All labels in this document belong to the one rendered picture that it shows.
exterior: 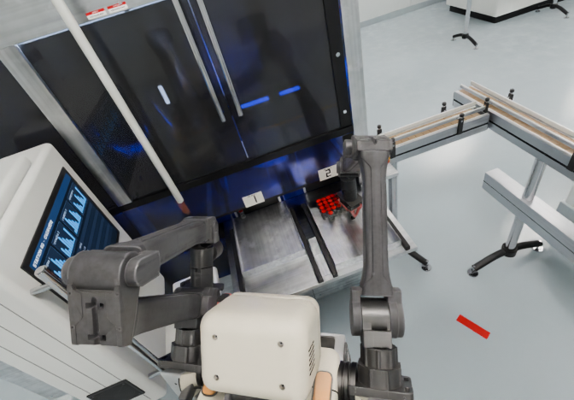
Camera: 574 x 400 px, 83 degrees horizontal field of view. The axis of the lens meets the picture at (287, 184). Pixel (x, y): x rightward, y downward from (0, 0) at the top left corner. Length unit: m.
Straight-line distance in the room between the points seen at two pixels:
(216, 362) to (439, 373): 1.52
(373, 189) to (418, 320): 1.50
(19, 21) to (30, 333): 0.76
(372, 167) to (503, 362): 1.58
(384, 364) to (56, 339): 0.74
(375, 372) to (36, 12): 1.15
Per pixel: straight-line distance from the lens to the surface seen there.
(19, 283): 0.88
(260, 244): 1.39
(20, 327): 0.97
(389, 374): 0.72
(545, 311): 2.32
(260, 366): 0.64
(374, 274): 0.71
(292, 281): 1.25
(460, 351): 2.10
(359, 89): 1.27
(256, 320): 0.62
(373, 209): 0.70
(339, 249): 1.30
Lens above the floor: 1.92
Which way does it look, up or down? 40 degrees down
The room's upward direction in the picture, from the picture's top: 17 degrees counter-clockwise
